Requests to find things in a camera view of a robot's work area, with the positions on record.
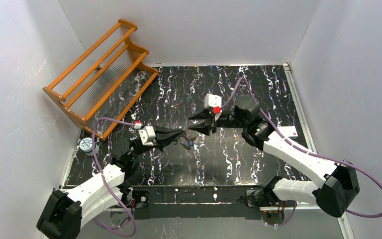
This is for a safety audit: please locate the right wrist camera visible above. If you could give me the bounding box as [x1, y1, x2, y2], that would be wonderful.
[204, 94, 222, 114]

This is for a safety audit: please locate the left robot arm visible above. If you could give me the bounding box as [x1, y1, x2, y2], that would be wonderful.
[36, 126, 186, 239]

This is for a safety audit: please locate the orange wooden rack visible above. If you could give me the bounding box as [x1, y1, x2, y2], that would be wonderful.
[43, 19, 158, 133]

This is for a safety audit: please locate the small patterned round jar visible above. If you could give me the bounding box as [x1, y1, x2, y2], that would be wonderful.
[79, 137, 99, 156]

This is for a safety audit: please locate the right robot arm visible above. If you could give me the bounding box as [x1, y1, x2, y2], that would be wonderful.
[188, 94, 360, 218]

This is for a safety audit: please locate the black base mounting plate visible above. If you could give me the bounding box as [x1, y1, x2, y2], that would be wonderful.
[100, 185, 286, 228]

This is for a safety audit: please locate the aluminium frame rail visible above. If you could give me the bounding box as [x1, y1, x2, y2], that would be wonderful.
[41, 186, 355, 239]

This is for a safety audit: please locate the white box red label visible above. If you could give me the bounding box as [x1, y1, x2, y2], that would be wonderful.
[278, 125, 298, 139]

